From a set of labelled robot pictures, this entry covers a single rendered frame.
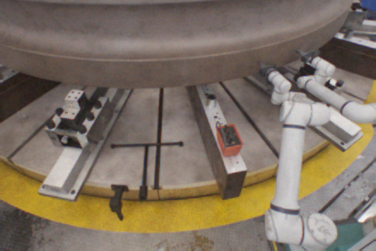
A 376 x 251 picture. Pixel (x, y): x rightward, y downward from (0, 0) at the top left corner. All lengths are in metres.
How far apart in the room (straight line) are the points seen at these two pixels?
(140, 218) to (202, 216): 0.53
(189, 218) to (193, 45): 1.41
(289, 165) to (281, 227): 0.31
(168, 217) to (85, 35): 1.59
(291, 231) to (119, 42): 1.62
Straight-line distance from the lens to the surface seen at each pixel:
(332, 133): 2.71
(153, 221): 2.36
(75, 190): 2.22
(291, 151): 1.46
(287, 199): 1.48
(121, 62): 1.95
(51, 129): 2.24
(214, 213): 2.38
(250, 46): 2.09
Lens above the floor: 2.17
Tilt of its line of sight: 45 degrees down
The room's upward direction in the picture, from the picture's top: straight up
